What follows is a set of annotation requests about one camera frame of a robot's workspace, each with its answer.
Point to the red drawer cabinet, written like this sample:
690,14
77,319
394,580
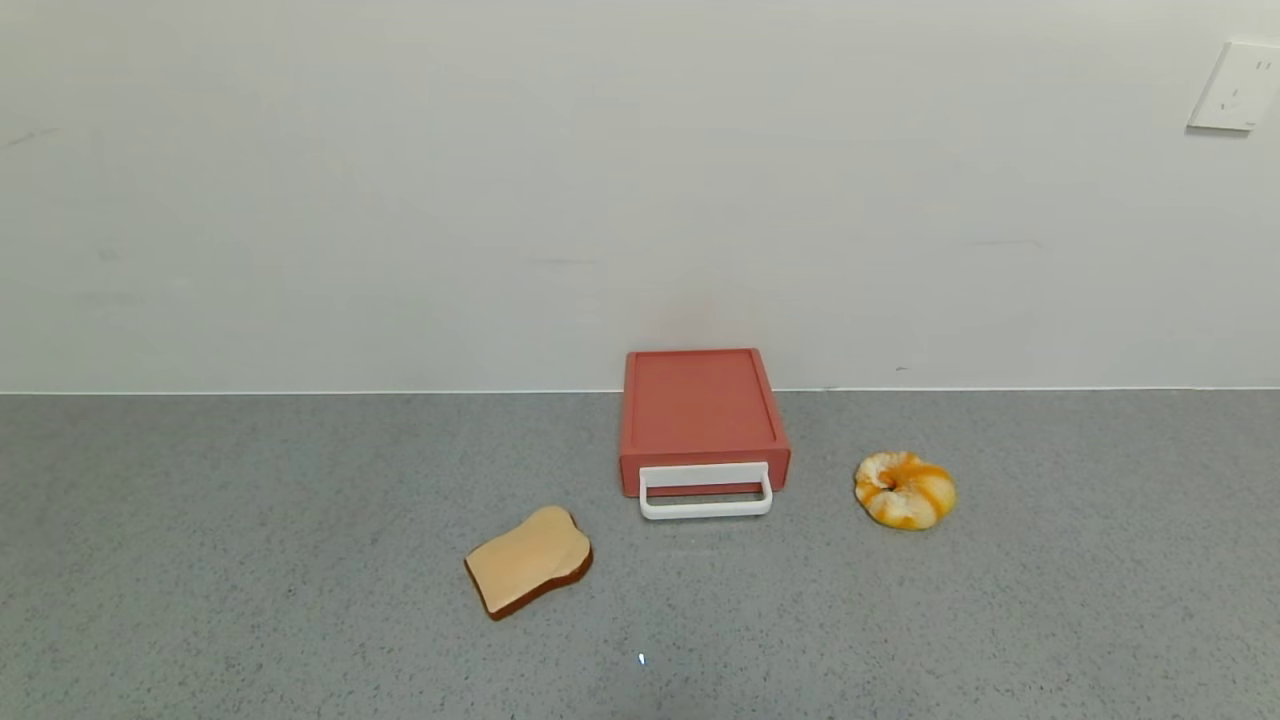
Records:
700,400

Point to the toast bread slice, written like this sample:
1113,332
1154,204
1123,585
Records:
525,560

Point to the orange white bagel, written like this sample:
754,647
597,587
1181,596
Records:
915,505

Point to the white wall socket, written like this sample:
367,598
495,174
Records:
1240,87

